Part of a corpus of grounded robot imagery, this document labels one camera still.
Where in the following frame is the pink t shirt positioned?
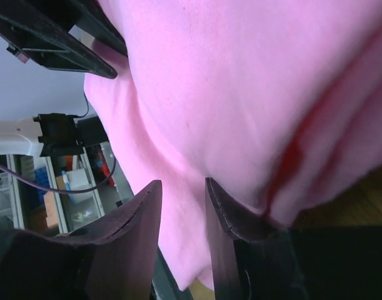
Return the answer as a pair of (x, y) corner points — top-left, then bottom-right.
(84, 1), (382, 290)

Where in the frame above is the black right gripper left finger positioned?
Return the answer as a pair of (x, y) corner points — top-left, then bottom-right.
(0, 180), (162, 299)

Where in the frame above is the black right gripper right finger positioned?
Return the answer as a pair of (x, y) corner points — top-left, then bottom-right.
(205, 178), (382, 299)

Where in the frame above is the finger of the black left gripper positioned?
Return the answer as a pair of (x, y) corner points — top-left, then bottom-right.
(73, 0), (128, 56)
(0, 0), (118, 79)

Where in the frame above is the background storage shelf clutter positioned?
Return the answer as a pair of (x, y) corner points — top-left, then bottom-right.
(0, 142), (133, 236)

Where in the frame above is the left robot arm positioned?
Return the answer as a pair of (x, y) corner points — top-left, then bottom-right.
(0, 1), (128, 157)

